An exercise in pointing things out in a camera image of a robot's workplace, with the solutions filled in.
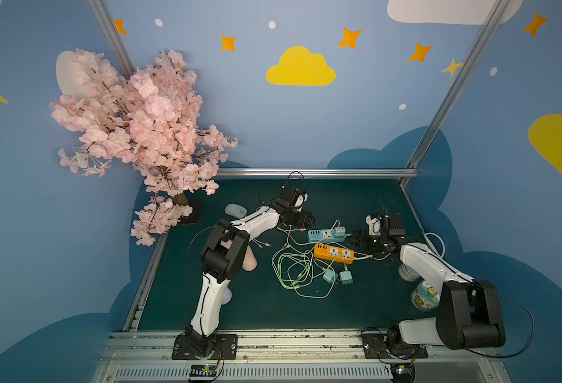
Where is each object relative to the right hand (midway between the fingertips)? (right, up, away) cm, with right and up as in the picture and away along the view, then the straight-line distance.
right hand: (357, 239), depth 91 cm
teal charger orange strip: (-5, -14, -3) cm, 15 cm away
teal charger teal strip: (-5, +2, +5) cm, 7 cm away
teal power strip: (-12, 0, +7) cm, 14 cm away
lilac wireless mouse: (-48, -19, -9) cm, 53 cm away
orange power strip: (-8, -6, +2) cm, 11 cm away
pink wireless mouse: (-42, -9, +1) cm, 43 cm away
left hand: (-18, +8, +7) cm, 21 cm away
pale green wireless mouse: (-50, +11, +16) cm, 54 cm away
